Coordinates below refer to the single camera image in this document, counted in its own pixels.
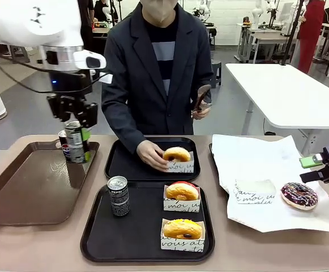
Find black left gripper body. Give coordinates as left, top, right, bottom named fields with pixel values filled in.
left=48, top=71, right=93, bottom=99

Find black Pepsi can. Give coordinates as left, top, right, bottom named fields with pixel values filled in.
left=64, top=120, right=87, bottom=165
left=57, top=130, right=70, bottom=163
left=107, top=175, right=131, bottom=218

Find plain glazed donut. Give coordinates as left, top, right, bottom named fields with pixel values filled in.
left=162, top=146, right=192, bottom=163

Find printed box with plain donut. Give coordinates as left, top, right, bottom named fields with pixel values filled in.
left=164, top=151, right=195, bottom=174

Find brown tongs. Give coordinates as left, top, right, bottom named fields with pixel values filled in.
left=193, top=84, right=213, bottom=113

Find printed box with red donut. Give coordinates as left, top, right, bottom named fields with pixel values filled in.
left=163, top=182, right=202, bottom=214

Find yellow topped donut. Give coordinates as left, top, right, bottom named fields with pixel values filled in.
left=163, top=218, right=203, bottom=239

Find printed box with yellow donut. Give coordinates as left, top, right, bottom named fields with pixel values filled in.
left=160, top=219, right=206, bottom=252

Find person's right forearm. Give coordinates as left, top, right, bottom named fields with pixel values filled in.
left=101, top=90, right=146, bottom=151

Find person's right hand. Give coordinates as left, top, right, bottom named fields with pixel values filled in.
left=136, top=139, right=170, bottom=173

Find person's left hand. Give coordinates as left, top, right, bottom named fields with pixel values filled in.
left=190, top=104, right=212, bottom=121

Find chocolate sprinkled donut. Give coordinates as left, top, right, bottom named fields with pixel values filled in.
left=280, top=182, right=319, bottom=211

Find bystander in black clothes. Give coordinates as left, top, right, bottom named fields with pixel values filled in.
left=78, top=0, right=96, bottom=52

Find grey plastic stool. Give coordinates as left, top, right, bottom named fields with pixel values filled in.
left=10, top=45, right=31, bottom=64

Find white paper sheet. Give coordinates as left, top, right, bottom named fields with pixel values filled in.
left=211, top=134, right=329, bottom=233

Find empty white paper donut box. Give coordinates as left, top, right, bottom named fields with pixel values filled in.
left=233, top=178, right=277, bottom=205

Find person in dark blazer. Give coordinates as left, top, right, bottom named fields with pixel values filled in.
left=101, top=0, right=215, bottom=151

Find small black serving tray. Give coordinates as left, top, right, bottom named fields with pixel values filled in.
left=104, top=137, right=200, bottom=182

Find white side table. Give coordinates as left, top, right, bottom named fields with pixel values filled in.
left=225, top=62, right=329, bottom=151

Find brown plastic tray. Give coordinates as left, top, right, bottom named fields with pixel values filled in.
left=0, top=141, right=100, bottom=226

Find black tray under paper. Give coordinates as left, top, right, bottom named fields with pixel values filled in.
left=208, top=143, right=230, bottom=202

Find bystander in red apron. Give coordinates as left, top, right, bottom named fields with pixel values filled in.
left=290, top=0, right=327, bottom=75

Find dark round stool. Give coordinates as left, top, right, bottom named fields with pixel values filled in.
left=211, top=60, right=223, bottom=88

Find large black serving tray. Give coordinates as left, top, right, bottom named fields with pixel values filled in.
left=80, top=181, right=216, bottom=263

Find background workbench with robot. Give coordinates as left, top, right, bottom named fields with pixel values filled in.
left=237, top=22, right=298, bottom=63

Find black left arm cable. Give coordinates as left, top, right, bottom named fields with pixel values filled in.
left=0, top=56, right=55, bottom=95

